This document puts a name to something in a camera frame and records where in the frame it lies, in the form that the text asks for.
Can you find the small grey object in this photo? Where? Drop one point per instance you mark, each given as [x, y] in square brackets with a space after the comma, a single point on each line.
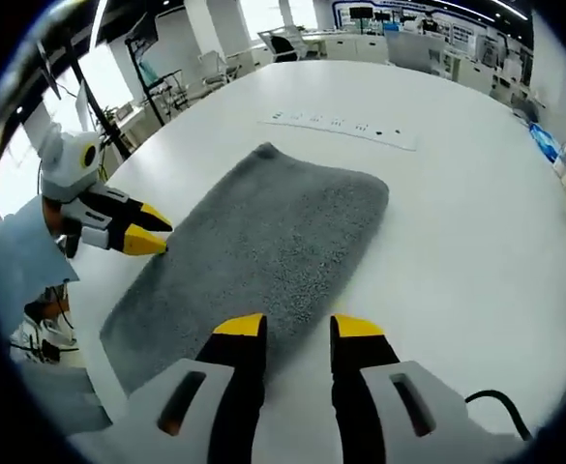
[524, 108]

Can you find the blue water bottle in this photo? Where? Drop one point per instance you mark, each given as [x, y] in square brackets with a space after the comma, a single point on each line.
[545, 142]

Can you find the small potted desk plant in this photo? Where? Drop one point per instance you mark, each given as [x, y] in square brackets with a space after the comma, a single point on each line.
[109, 116]

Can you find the black light stand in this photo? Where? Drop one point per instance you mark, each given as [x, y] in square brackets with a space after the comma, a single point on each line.
[144, 72]

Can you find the white power strip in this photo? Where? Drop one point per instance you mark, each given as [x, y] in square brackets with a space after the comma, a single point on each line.
[340, 126]

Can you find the black tripod pole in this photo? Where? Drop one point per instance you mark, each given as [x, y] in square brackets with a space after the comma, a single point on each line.
[96, 101]

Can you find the white mesh office chair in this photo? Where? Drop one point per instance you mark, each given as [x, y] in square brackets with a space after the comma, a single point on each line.
[415, 50]

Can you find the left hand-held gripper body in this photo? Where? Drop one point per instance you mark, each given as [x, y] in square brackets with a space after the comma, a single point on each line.
[65, 164]

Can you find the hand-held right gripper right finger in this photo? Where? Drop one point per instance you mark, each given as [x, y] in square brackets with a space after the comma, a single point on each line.
[437, 401]

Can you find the black-backed office chair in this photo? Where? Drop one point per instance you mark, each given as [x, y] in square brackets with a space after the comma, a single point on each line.
[285, 47]

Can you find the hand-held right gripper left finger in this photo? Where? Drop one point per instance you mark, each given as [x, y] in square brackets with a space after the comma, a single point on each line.
[166, 401]

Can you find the grey towel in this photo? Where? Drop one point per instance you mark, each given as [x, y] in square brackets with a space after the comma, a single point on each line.
[273, 241]

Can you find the hanging dark monitor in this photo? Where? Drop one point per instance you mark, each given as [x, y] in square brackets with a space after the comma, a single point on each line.
[49, 67]

